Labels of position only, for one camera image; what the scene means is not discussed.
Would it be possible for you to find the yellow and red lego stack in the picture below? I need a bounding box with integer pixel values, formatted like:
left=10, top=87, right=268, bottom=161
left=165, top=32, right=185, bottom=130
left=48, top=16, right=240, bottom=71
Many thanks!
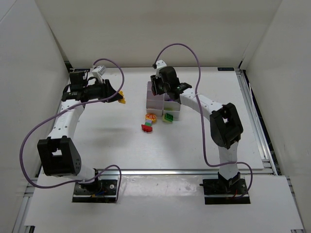
left=118, top=91, right=126, bottom=104

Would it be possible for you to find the yellow oval printed lego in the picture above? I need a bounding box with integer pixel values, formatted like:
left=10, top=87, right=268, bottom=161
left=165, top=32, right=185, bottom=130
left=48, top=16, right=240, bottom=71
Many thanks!
left=145, top=113, right=157, bottom=124

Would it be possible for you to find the lilac green red lego stack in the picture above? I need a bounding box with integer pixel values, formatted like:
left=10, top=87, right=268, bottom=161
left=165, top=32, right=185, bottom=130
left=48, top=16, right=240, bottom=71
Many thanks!
left=141, top=119, right=153, bottom=133

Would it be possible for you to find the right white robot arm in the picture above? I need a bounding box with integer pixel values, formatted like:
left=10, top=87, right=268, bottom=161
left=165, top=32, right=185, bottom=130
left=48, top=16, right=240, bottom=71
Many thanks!
left=151, top=64, right=243, bottom=191

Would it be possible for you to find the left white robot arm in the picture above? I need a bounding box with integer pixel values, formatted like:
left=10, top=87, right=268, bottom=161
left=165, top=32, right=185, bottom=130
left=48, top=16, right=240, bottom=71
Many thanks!
left=37, top=67, right=123, bottom=193

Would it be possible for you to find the left white divided container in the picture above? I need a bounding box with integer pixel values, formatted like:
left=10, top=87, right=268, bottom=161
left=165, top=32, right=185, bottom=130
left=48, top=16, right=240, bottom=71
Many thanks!
left=146, top=81, right=165, bottom=117

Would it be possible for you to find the white divided container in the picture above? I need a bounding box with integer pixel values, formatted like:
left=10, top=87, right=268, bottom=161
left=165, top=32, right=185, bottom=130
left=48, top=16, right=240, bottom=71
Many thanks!
left=146, top=81, right=165, bottom=117
left=163, top=94, right=181, bottom=119

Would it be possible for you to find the right white divided container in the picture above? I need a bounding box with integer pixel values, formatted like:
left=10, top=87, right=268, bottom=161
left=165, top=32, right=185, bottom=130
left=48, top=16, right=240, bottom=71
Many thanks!
left=163, top=94, right=181, bottom=119

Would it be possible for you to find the green and lime lego stack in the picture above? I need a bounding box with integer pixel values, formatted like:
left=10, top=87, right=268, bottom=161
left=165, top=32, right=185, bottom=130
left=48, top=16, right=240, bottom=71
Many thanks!
left=162, top=113, right=173, bottom=123

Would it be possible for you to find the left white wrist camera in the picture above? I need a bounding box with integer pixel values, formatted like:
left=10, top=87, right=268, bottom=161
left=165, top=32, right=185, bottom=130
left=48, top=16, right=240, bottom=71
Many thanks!
left=91, top=66, right=107, bottom=83

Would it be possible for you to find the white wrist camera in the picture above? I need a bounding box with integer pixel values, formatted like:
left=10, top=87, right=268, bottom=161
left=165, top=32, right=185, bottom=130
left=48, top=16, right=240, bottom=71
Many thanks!
left=152, top=60, right=167, bottom=78
left=91, top=66, right=107, bottom=83

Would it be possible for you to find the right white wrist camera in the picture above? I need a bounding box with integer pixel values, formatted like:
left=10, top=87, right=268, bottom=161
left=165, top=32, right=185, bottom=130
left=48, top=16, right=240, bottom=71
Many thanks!
left=152, top=60, right=167, bottom=78

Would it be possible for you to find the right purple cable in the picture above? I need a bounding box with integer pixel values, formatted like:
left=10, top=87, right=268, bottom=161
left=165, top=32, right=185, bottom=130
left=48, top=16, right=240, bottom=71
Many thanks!
left=155, top=43, right=253, bottom=198

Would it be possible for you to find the purple cable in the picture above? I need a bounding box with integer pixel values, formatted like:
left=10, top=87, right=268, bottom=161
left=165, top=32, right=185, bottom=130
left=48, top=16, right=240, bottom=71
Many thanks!
left=19, top=58, right=125, bottom=203
left=155, top=43, right=253, bottom=198

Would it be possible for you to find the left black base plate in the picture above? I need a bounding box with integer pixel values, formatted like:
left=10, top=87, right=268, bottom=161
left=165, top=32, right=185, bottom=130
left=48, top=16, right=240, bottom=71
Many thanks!
left=72, top=175, right=119, bottom=203

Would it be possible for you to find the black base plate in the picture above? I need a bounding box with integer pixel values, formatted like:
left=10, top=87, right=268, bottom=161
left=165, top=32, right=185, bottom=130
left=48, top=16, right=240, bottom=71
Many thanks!
left=72, top=175, right=119, bottom=203
left=199, top=179, right=251, bottom=205

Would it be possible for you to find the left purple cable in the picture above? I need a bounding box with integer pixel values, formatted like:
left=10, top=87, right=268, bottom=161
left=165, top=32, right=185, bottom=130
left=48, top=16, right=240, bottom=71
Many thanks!
left=19, top=58, right=125, bottom=203

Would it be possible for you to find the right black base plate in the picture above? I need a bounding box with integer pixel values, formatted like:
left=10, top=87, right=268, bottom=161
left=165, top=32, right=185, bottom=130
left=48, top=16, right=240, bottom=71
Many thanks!
left=199, top=179, right=251, bottom=205

